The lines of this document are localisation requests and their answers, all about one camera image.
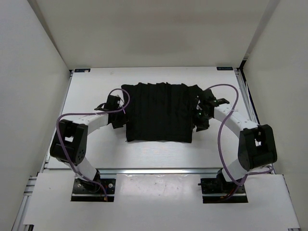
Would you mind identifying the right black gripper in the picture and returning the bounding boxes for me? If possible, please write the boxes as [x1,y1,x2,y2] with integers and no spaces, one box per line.
[188,107,212,132]

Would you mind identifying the black skirt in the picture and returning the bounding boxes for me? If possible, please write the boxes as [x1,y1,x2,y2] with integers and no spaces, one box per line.
[121,83,202,143]

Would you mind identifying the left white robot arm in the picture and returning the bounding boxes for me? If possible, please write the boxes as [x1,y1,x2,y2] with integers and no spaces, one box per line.
[50,110,128,193]

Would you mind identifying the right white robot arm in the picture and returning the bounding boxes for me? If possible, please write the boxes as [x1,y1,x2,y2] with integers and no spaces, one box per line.
[194,99,277,193]

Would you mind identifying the right blue label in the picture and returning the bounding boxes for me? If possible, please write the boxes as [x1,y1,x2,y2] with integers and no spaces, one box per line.
[217,66,233,71]

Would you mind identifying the blue label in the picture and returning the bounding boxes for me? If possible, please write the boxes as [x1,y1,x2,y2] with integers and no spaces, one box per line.
[217,66,233,71]
[74,68,91,73]

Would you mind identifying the left blue label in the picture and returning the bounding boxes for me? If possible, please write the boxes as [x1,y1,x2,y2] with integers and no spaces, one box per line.
[74,68,91,73]

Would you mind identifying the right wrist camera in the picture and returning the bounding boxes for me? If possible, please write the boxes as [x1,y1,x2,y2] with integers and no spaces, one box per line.
[202,89,230,106]

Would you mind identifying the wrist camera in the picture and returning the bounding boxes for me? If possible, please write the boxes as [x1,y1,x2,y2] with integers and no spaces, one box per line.
[202,89,230,106]
[94,95,121,112]

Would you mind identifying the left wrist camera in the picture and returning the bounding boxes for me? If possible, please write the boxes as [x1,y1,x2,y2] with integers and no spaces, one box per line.
[94,95,121,112]

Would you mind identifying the aluminium front rail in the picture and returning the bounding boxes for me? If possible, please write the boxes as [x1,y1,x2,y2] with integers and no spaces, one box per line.
[99,168,220,175]

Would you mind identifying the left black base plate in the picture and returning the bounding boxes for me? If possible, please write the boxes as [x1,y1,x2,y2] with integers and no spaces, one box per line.
[71,177,116,202]

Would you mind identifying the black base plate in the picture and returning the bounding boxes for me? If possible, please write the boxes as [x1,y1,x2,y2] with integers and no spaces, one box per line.
[71,177,116,202]
[198,176,248,204]

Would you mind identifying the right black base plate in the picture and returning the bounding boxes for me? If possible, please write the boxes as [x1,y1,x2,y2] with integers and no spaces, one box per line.
[198,176,248,204]

